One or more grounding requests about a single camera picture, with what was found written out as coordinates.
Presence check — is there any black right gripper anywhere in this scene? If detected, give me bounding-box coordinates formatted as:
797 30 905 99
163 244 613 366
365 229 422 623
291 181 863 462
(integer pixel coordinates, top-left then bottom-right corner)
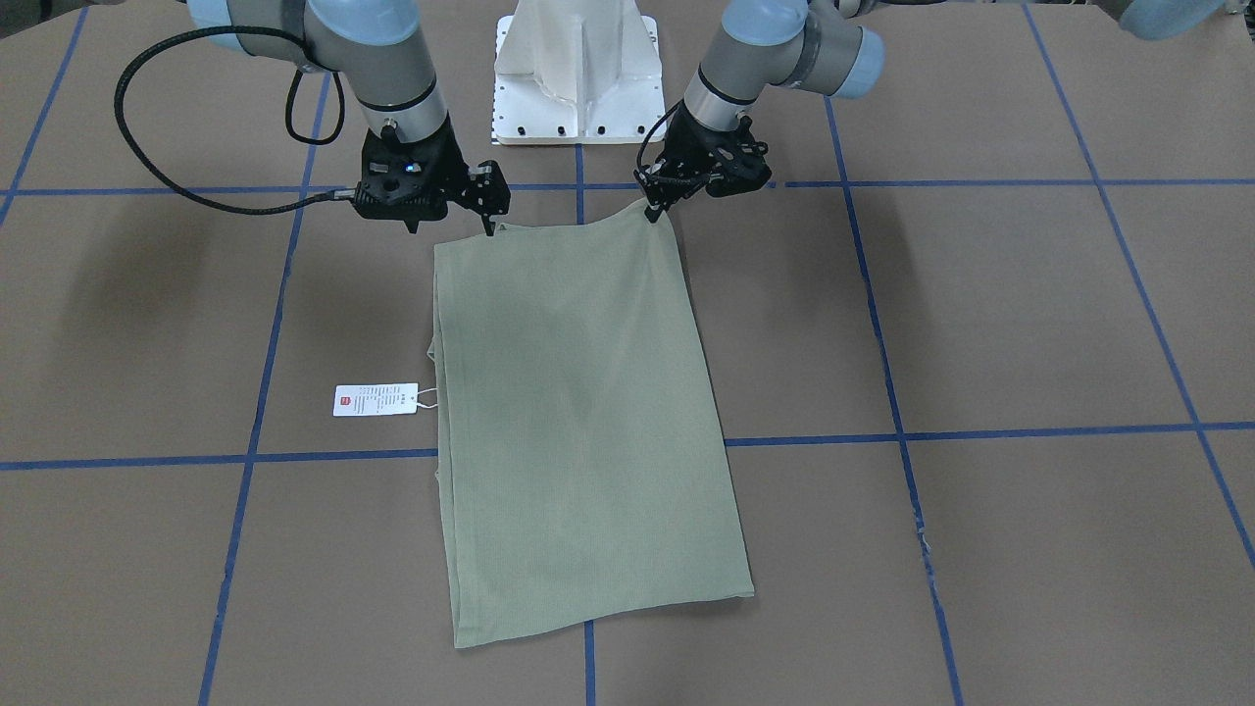
351 118 511 237

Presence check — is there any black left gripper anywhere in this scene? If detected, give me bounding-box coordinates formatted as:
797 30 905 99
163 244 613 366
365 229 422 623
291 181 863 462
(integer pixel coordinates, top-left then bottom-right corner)
633 102 772 224

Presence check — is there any olive green long-sleeve shirt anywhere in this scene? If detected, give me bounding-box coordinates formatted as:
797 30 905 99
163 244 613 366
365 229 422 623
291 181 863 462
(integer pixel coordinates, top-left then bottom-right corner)
427 199 756 650

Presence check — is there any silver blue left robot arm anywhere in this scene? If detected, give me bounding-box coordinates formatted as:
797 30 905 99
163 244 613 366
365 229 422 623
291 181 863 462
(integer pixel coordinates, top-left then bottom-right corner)
633 1 1224 224

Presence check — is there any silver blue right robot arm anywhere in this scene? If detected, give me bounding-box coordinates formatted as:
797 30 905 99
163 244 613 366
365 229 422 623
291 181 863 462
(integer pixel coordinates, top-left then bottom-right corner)
187 1 510 234

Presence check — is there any white paper clothing tag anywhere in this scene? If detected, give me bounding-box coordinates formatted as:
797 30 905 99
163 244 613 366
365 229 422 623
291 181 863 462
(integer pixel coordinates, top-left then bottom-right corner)
331 381 438 419

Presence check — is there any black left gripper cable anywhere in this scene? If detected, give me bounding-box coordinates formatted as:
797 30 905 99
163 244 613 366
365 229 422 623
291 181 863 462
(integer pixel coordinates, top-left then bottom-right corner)
635 98 685 177

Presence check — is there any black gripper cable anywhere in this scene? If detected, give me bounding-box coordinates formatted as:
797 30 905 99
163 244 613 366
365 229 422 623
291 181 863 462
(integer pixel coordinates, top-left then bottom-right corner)
635 98 685 177
114 28 358 214

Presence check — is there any white camera stand column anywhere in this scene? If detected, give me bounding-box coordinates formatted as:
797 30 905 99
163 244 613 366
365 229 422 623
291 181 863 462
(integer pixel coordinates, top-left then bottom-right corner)
489 1 666 145

